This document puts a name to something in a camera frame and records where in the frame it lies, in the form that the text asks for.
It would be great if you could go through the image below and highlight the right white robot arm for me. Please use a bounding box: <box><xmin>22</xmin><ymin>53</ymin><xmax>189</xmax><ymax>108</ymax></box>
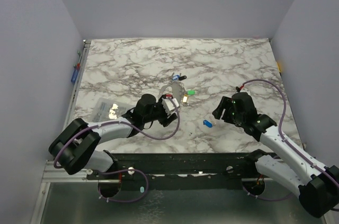
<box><xmin>212</xmin><ymin>92</ymin><xmax>338</xmax><ymax>218</ymax></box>

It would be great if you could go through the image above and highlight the blue tag key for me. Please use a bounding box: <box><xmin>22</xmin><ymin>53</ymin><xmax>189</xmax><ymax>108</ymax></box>
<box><xmin>203</xmin><ymin>120</ymin><xmax>213</xmax><ymax>128</ymax></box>
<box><xmin>171</xmin><ymin>74</ymin><xmax>180</xmax><ymax>80</ymax></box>

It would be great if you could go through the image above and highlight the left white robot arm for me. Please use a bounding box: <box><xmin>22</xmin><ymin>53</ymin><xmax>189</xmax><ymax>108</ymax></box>
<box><xmin>48</xmin><ymin>94</ymin><xmax>180</xmax><ymax>179</ymax></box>

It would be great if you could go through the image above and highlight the blue tag key on plate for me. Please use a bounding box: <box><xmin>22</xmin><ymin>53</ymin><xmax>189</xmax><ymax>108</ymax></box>
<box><xmin>171</xmin><ymin>74</ymin><xmax>180</xmax><ymax>80</ymax></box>

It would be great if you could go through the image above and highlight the clear plastic parts box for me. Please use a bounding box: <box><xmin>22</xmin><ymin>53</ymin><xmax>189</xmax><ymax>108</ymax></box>
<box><xmin>89</xmin><ymin>98</ymin><xmax>133</xmax><ymax>122</ymax></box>

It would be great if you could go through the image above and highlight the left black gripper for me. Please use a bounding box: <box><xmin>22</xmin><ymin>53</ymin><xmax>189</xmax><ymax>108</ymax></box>
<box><xmin>144</xmin><ymin>95</ymin><xmax>177</xmax><ymax>127</ymax></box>

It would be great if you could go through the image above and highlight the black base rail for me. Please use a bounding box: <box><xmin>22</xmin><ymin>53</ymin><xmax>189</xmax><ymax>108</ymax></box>
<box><xmin>87</xmin><ymin>151</ymin><xmax>276</xmax><ymax>191</ymax></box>

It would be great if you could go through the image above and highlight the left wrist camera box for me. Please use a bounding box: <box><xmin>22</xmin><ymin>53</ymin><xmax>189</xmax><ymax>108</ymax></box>
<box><xmin>162</xmin><ymin>94</ymin><xmax>180</xmax><ymax>115</ymax></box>

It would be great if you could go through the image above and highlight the blue red wall clamp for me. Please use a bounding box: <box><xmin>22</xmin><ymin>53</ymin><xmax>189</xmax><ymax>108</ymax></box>
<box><xmin>70</xmin><ymin>50</ymin><xmax>82</xmax><ymax>84</ymax></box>

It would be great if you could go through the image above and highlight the steel key organizer plate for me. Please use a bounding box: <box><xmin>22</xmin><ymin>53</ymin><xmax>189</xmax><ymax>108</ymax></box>
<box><xmin>158</xmin><ymin>81</ymin><xmax>186</xmax><ymax>102</ymax></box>

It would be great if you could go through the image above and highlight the yellow tag key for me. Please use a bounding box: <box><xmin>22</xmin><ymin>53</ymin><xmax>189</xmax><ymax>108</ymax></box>
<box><xmin>182</xmin><ymin>95</ymin><xmax>188</xmax><ymax>106</ymax></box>

